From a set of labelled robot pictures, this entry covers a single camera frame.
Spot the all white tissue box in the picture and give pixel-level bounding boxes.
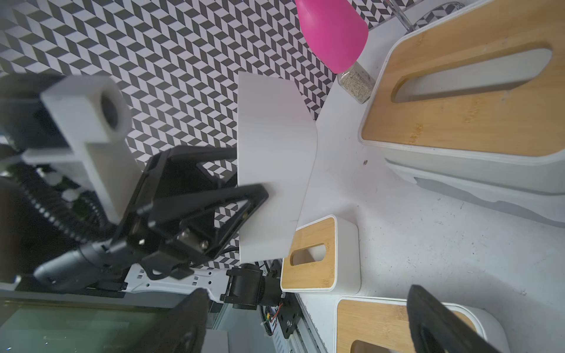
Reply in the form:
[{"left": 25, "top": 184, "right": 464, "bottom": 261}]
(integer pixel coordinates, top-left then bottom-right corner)
[{"left": 386, "top": 160, "right": 564, "bottom": 228}]

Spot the grey lid tissue box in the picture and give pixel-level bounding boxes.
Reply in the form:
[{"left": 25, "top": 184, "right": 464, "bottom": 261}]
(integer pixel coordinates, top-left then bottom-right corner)
[{"left": 237, "top": 72, "right": 317, "bottom": 263}]

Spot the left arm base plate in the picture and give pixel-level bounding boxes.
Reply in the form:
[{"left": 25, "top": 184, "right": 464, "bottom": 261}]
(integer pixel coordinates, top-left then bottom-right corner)
[{"left": 259, "top": 293, "right": 303, "bottom": 339}]

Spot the left black corrugated cable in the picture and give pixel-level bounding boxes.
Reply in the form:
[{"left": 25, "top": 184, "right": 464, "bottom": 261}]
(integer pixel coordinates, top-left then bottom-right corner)
[{"left": 0, "top": 145, "right": 116, "bottom": 244}]

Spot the small glass spice jar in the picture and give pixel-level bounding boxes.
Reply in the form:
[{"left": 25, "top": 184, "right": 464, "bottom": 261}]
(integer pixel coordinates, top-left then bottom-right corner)
[{"left": 338, "top": 62, "right": 376, "bottom": 104}]

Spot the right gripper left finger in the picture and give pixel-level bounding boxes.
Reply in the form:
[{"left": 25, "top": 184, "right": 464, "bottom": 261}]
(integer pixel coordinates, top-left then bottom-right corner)
[{"left": 132, "top": 288, "right": 210, "bottom": 352}]

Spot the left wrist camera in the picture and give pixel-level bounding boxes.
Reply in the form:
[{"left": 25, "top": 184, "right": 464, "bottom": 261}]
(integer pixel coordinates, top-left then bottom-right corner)
[{"left": 22, "top": 76, "right": 141, "bottom": 224}]

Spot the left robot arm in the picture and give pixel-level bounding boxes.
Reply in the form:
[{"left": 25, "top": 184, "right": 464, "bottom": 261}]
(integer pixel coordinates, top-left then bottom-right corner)
[{"left": 27, "top": 146, "right": 280, "bottom": 310}]

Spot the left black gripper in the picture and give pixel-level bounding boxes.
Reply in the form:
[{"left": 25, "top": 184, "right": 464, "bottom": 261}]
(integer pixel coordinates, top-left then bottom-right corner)
[{"left": 32, "top": 146, "right": 269, "bottom": 292}]

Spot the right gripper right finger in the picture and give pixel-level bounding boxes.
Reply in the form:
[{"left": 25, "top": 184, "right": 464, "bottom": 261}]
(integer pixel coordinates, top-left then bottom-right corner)
[{"left": 406, "top": 285, "right": 497, "bottom": 353}]

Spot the pink plastic goblet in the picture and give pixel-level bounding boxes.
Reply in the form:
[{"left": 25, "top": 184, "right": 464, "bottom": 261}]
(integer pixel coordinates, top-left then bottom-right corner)
[{"left": 295, "top": 0, "right": 369, "bottom": 74}]

